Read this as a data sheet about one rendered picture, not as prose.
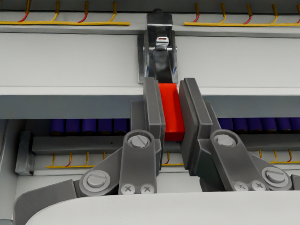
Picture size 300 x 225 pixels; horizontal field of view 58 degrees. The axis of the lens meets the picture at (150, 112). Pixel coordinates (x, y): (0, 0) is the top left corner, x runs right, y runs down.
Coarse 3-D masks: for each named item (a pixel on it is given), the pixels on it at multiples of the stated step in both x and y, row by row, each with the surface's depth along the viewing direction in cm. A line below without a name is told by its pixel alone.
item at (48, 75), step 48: (0, 48) 19; (48, 48) 19; (96, 48) 20; (192, 48) 20; (240, 48) 21; (288, 48) 21; (0, 96) 18; (48, 96) 18; (96, 96) 19; (240, 96) 19; (288, 96) 20
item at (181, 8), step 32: (0, 0) 19; (32, 0) 19; (64, 0) 20; (96, 0) 20; (128, 0) 20; (160, 0) 20; (192, 0) 20; (224, 0) 20; (256, 0) 21; (288, 0) 21
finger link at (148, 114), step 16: (144, 80) 13; (144, 96) 13; (160, 96) 12; (144, 112) 13; (160, 112) 12; (144, 128) 12; (160, 128) 11; (160, 144) 11; (112, 160) 10; (160, 160) 12; (96, 176) 9; (112, 176) 10; (80, 192) 9; (96, 192) 9; (112, 192) 9
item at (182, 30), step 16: (32, 32) 20; (48, 32) 20; (64, 32) 20; (80, 32) 20; (96, 32) 20; (112, 32) 20; (128, 32) 20; (144, 32) 20; (176, 32) 20; (192, 32) 20; (208, 32) 20; (224, 32) 20; (240, 32) 21; (256, 32) 21; (272, 32) 21; (288, 32) 21
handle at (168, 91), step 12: (156, 48) 17; (156, 60) 17; (168, 60) 17; (156, 72) 16; (168, 72) 16; (168, 84) 15; (168, 96) 14; (168, 108) 14; (180, 108) 14; (168, 120) 13; (180, 120) 13; (168, 132) 13; (180, 132) 13
